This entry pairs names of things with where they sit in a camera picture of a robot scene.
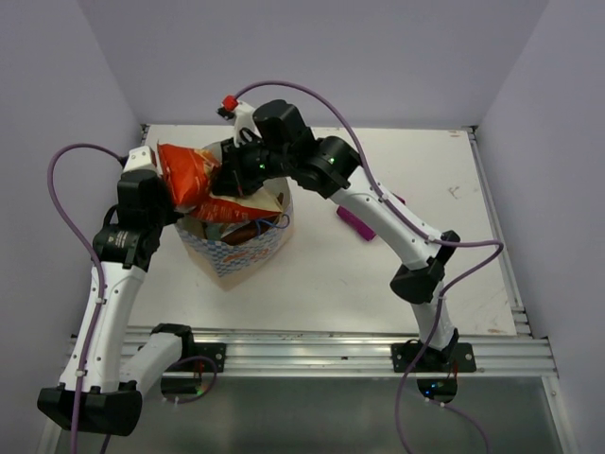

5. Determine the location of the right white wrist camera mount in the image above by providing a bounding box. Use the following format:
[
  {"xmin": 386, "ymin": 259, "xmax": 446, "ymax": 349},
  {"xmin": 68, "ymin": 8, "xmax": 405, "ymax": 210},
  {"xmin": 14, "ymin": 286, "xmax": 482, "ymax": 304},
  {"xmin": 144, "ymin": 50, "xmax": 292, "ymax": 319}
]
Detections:
[{"xmin": 216, "ymin": 95, "xmax": 257, "ymax": 148}]

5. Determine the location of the purple snack packet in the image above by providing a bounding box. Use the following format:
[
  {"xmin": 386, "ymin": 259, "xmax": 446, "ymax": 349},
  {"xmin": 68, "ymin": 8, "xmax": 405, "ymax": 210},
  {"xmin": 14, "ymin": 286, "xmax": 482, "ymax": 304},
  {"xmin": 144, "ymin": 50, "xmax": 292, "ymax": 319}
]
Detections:
[{"xmin": 330, "ymin": 191, "xmax": 406, "ymax": 242}]

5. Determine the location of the blue patterned paper bag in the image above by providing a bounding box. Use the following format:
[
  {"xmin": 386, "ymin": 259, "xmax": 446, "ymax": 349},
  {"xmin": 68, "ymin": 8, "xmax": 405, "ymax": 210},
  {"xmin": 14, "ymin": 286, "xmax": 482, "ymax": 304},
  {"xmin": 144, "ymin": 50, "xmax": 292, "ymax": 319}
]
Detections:
[{"xmin": 176, "ymin": 178, "xmax": 293, "ymax": 289}]

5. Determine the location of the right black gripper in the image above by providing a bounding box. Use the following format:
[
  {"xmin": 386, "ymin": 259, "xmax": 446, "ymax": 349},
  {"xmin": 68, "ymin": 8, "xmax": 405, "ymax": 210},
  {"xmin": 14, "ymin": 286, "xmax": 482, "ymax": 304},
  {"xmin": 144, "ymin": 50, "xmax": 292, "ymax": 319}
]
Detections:
[{"xmin": 214, "ymin": 132, "xmax": 294, "ymax": 198}]

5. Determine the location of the orange cream cassava chips bag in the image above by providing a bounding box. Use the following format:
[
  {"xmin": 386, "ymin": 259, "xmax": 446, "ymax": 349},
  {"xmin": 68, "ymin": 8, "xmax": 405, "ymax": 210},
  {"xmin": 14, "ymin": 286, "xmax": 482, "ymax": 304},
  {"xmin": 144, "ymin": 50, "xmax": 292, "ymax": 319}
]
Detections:
[{"xmin": 157, "ymin": 143, "xmax": 284, "ymax": 223}]

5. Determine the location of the aluminium mounting rail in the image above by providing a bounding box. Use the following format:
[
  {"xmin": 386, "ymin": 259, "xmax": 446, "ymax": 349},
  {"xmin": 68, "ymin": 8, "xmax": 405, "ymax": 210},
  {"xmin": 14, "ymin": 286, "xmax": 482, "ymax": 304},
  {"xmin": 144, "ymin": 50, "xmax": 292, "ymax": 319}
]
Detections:
[{"xmin": 193, "ymin": 328, "xmax": 558, "ymax": 378}]

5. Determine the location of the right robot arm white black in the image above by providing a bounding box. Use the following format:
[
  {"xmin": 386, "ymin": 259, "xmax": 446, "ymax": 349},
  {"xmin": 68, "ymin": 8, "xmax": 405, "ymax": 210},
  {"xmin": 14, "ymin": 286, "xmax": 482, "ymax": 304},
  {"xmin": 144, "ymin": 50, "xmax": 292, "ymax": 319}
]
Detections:
[{"xmin": 212, "ymin": 96, "xmax": 459, "ymax": 372}]

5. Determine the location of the brown Chuba cassava chips bag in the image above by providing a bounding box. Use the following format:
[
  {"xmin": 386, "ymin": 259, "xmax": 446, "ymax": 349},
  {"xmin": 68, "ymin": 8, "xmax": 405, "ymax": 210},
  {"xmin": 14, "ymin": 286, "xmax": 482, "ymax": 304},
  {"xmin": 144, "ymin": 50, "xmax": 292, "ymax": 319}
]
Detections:
[{"xmin": 221, "ymin": 221, "xmax": 269, "ymax": 246}]

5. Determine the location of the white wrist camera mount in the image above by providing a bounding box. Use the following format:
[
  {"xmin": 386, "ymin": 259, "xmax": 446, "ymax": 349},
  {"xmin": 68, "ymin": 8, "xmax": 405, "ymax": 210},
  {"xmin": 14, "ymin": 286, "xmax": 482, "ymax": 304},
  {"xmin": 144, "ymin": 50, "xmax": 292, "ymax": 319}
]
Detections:
[
  {"xmin": 122, "ymin": 146, "xmax": 160, "ymax": 174},
  {"xmin": 216, "ymin": 95, "xmax": 257, "ymax": 148}
]

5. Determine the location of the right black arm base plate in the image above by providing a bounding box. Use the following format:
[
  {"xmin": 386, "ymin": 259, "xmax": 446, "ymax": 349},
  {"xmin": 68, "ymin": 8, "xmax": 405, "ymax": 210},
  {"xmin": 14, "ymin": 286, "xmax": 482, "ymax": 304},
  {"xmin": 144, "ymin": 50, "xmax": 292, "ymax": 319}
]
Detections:
[{"xmin": 390, "ymin": 339, "xmax": 477, "ymax": 373}]

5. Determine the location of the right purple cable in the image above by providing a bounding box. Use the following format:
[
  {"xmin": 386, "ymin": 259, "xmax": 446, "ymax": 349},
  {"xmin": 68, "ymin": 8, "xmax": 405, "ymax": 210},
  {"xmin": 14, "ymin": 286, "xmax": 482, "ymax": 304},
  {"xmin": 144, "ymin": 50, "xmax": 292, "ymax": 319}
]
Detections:
[{"xmin": 233, "ymin": 80, "xmax": 505, "ymax": 454}]

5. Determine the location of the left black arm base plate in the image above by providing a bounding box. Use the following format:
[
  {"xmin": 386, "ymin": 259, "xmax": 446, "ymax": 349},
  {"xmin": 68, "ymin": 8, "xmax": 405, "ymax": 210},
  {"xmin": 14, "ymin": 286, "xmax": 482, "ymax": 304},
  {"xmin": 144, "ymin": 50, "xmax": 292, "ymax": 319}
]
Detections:
[{"xmin": 186, "ymin": 335, "xmax": 228, "ymax": 374}]

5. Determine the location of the light blue cassava chips bag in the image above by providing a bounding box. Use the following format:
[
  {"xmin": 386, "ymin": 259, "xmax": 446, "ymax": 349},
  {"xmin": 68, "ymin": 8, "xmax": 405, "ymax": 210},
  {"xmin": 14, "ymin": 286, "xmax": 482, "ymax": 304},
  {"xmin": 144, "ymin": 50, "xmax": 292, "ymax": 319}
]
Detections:
[{"xmin": 202, "ymin": 222, "xmax": 228, "ymax": 241}]

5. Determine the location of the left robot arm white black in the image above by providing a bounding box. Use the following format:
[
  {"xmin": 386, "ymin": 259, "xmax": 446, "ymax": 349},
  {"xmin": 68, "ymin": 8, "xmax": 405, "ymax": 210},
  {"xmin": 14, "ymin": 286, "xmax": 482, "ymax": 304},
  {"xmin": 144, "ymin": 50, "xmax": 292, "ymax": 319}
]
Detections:
[{"xmin": 37, "ymin": 169, "xmax": 197, "ymax": 436}]

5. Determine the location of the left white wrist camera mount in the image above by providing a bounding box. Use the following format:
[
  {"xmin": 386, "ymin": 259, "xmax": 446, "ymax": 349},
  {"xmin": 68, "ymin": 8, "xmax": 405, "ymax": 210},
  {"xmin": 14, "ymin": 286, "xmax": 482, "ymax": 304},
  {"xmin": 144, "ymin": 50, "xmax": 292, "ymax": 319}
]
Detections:
[{"xmin": 122, "ymin": 146, "xmax": 160, "ymax": 174}]

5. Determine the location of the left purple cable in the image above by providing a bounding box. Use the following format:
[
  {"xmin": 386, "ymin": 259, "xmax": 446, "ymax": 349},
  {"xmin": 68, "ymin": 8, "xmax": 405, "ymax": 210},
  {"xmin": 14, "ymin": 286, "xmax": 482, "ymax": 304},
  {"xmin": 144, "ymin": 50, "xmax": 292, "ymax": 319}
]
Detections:
[{"xmin": 46, "ymin": 143, "xmax": 125, "ymax": 454}]

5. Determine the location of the purple cable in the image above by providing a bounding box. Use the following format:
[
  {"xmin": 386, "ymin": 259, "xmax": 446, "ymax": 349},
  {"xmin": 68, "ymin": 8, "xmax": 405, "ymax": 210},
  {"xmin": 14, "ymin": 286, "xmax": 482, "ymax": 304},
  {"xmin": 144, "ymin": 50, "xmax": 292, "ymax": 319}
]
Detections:
[
  {"xmin": 46, "ymin": 143, "xmax": 125, "ymax": 454},
  {"xmin": 233, "ymin": 80, "xmax": 505, "ymax": 454}
]

